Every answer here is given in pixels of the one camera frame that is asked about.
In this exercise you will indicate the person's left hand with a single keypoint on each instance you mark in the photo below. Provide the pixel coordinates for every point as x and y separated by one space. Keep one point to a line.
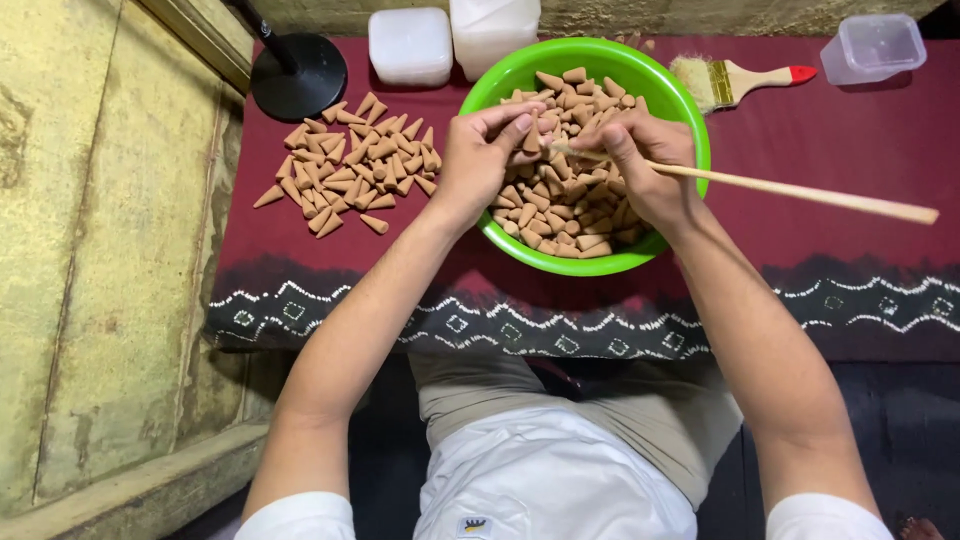
469 161

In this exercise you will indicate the person's right hand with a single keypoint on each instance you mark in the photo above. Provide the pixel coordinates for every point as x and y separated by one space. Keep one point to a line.
649 161

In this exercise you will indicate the brown incense cone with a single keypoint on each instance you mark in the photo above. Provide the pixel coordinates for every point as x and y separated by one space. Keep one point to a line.
532 138

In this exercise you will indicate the long wooden stick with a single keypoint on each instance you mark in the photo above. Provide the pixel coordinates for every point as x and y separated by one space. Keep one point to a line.
780 190

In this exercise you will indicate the heap of cones in bowl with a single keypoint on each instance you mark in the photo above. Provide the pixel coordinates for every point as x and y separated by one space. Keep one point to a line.
570 210

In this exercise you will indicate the green plastic bowl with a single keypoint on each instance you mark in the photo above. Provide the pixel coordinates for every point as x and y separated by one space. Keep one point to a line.
585 247

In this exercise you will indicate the pile of cones on cloth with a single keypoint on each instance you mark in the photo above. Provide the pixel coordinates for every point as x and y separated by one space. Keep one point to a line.
352 161

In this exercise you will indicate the white square plastic container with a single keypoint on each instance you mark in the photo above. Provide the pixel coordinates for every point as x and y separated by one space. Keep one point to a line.
410 46

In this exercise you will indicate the tall white plastic container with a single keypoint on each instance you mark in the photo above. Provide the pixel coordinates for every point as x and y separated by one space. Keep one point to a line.
491 34

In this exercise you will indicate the maroon patterned tablecloth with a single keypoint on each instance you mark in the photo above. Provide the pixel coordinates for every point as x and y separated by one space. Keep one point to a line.
825 187

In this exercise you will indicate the black round stand base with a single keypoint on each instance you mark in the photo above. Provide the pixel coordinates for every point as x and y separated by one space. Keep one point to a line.
298 76

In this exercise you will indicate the clear plastic box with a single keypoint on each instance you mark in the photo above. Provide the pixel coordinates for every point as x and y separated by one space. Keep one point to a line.
872 49

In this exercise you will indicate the person's khaki trousers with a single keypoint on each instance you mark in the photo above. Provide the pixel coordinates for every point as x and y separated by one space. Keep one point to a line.
660 420

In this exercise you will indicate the person's white shirt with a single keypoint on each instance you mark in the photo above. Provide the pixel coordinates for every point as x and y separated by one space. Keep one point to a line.
555 480

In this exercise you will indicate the person's foot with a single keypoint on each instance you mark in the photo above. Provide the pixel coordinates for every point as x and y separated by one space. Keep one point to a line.
921 529

